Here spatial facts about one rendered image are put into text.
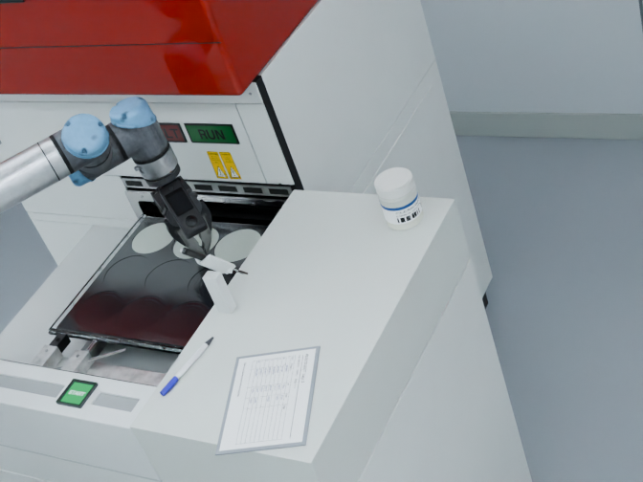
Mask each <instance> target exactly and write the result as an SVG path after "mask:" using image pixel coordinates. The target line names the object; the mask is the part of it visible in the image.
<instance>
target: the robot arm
mask: <svg viewBox="0 0 643 482"><path fill-rule="evenodd" d="M109 117H110V121H111V122H110V123H108V124H107V125H105V126H104V124H103V123H102V122H101V121H100V120H99V119H98V118H97V117H95V116H93V115H90V114H77V115H74V116H72V117H71V118H69V119H68V120H67V121H66V122H65V124H64V126H63V128H62V129H61V130H59V131H57V132H55V133H54V134H53V135H51V136H49V137H47V138H46V139H44V140H42V141H40V142H37V143H36V144H34V145H32V146H30V147H28V148H26V149H25V150H23V151H21V152H19V153H17V154H15V155H14V156H12V157H10V158H8V159H6V160H5V161H4V162H2V163H0V214H1V213H2V212H4V211H6V210H8V209H9V208H12V207H14V206H16V205H17V204H19V203H21V202H23V201H25V200H26V199H28V198H30V197H32V196H34V195H35V194H36V193H38V192H40V191H42V190H43V189H45V188H47V187H49V186H51V185H53V184H55V183H57V182H58V181H60V180H62V179H64V178H66V177H67V176H68V177H69V178H70V180H71V181H72V183H73V184H74V185H75V186H83V185H85V184H87V183H89V182H93V181H95V180H96V178H98V177H99V176H100V175H102V174H104V173H106V172H107V171H109V170H111V169H113V168H114V167H116V166H118V165H120V164H122V163H124V162H125V161H127V160H128V159H130V158H132V160H133V162H134V163H135V164H136V166H135V167H134V169H135V171H138V170H139V171H140V173H141V175H142V176H143V178H144V179H145V181H146V183H147V184H148V185H149V186H154V187H155V186H156V187H157V189H155V190H154V191H152V192H150V195H151V196H152V198H153V200H154V202H155V204H156V206H157V207H158V209H159V211H160V212H161V213H162V215H163V216H164V217H165V218H166V220H165V221H164V223H165V224H166V229H167V231H168V232H169V234H170V235H171V236H172V238H173V239H175V240H176V241H177V242H179V243H180V244H182V245H183V246H185V247H187V248H188V249H191V250H193V251H196V252H200V253H202V254H204V255H206V254H207V253H209V250H210V246H211V230H212V228H211V212H210V210H209V209H208V207H207V206H206V205H205V201H204V200H203V199H201V200H198V199H197V197H198V195H197V194H196V193H195V192H192V189H191V187H190V186H189V185H188V184H187V182H186V181H185V180H184V179H183V178H182V177H181V175H180V176H178V175H179V173H180V170H181V168H180V166H179V164H178V160H177V158H176V156H175V154H174V152H173V150H172V148H171V146H170V144H169V142H168V141H167V139H166V136H165V134H164V132H163V130H162V128H161V126H160V124H159V123H158V121H157V117H156V115H155V114H153V112H152V110H151V108H150V107H149V105H148V103H147V101H146V100H145V99H143V98H140V97H130V98H126V99H123V100H121V101H119V102H118V103H117V104H116V106H113V107H112V108H111V110H110V113H109ZM177 176H178V177H177ZM176 177H177V178H176ZM180 180H181V181H180ZM157 191H159V192H157ZM156 192H157V193H156ZM155 193H156V194H155ZM197 234H199V238H200V239H201V240H202V246H200V245H199V243H198V241H197V240H196V239H195V238H194V237H193V236H195V235H197ZM202 247H203V248H202Z"/></svg>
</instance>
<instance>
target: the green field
mask: <svg viewBox="0 0 643 482"><path fill-rule="evenodd" d="M186 127H187V130H188V132H189V135H190V137H191V139H192V141H193V142H237V141H236V139H235V136H234V134H233V131H232V129H231V127H230V126H199V125H186Z"/></svg>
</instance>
